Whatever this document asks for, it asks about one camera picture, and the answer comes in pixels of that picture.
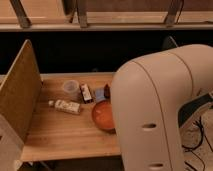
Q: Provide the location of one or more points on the orange ceramic bowl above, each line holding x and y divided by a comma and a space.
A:
102, 115

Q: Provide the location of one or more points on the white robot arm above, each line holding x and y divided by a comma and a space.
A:
146, 95

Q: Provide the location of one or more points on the dark brown small bottle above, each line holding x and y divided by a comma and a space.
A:
107, 91

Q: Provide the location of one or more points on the blue sponge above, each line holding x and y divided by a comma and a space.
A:
99, 94

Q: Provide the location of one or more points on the small brown labelled box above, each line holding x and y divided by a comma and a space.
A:
85, 91

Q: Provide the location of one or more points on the clear plastic cup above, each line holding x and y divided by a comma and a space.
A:
71, 87

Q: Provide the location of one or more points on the white labelled bottle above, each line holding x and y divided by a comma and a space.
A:
64, 106

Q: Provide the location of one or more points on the wooden side panel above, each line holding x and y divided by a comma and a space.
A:
19, 91

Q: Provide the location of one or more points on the middle metal shelf bracket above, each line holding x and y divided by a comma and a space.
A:
82, 13

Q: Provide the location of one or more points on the metal shelf bracket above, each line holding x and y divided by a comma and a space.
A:
171, 15
82, 13
22, 17

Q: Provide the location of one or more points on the left metal shelf bracket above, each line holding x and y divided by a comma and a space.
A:
22, 17

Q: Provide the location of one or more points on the right metal shelf bracket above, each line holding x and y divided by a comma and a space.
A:
171, 15

